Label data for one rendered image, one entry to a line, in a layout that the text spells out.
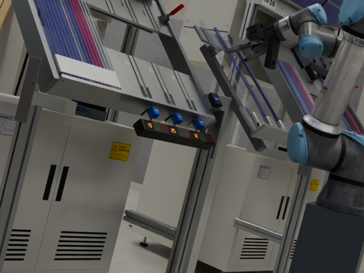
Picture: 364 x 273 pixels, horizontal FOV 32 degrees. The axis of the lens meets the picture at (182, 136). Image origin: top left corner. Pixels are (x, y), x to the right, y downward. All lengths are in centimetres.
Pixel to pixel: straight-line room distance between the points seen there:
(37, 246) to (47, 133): 38
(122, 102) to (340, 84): 62
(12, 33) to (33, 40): 494
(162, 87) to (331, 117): 55
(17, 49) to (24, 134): 500
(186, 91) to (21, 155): 70
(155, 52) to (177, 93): 410
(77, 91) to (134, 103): 21
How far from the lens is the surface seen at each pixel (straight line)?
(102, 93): 180
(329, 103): 184
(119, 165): 234
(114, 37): 642
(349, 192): 193
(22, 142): 168
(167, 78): 213
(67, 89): 174
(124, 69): 197
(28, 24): 182
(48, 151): 212
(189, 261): 245
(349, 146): 192
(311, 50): 213
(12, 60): 667
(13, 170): 169
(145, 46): 626
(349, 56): 181
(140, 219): 236
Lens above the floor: 70
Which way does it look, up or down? 2 degrees down
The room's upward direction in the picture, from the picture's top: 14 degrees clockwise
